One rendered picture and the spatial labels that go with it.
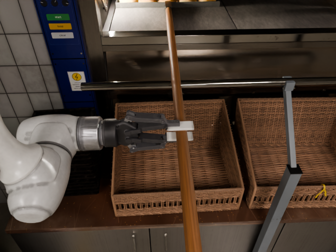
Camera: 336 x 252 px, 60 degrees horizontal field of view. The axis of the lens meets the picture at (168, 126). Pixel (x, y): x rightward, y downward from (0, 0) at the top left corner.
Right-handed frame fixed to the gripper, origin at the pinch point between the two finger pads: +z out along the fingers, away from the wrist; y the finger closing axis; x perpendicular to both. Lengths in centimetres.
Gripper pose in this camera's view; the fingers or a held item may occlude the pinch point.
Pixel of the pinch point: (180, 131)
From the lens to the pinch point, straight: 77.4
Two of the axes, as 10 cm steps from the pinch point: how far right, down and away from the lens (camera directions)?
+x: 0.4, 6.5, -7.6
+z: 10.0, -0.2, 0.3
